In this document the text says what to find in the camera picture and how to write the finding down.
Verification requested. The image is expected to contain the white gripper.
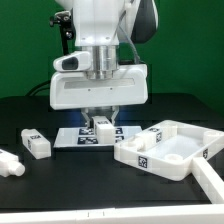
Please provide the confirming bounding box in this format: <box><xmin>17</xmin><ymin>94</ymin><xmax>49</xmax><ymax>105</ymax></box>
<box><xmin>50</xmin><ymin>64</ymin><xmax>148</xmax><ymax>127</ymax></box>

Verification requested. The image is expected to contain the black cable at base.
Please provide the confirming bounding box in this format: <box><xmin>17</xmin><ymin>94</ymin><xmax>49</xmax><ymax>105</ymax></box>
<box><xmin>25</xmin><ymin>79</ymin><xmax>52</xmax><ymax>97</ymax></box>

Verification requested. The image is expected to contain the white frame rail front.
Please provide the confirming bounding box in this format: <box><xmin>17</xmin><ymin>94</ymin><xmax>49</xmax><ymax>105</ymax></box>
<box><xmin>0</xmin><ymin>204</ymin><xmax>224</xmax><ymax>224</ymax></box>

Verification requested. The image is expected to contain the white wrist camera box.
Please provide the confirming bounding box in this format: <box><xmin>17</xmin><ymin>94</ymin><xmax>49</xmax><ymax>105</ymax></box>
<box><xmin>53</xmin><ymin>51</ymin><xmax>91</xmax><ymax>72</ymax></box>

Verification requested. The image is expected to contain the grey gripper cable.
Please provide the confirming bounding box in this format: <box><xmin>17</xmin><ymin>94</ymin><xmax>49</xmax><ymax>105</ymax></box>
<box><xmin>117</xmin><ymin>23</ymin><xmax>142</xmax><ymax>65</ymax></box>

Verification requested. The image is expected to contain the white desk top tray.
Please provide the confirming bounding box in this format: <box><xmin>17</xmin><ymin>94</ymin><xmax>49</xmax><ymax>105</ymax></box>
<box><xmin>114</xmin><ymin>120</ymin><xmax>224</xmax><ymax>181</ymax></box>

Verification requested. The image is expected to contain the white marker plate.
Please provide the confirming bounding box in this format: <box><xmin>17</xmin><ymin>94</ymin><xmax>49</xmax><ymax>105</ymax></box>
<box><xmin>54</xmin><ymin>126</ymin><xmax>142</xmax><ymax>148</ymax></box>

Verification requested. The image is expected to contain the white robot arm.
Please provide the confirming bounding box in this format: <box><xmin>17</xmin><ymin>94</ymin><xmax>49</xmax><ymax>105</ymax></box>
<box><xmin>50</xmin><ymin>0</ymin><xmax>158</xmax><ymax>122</ymax></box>

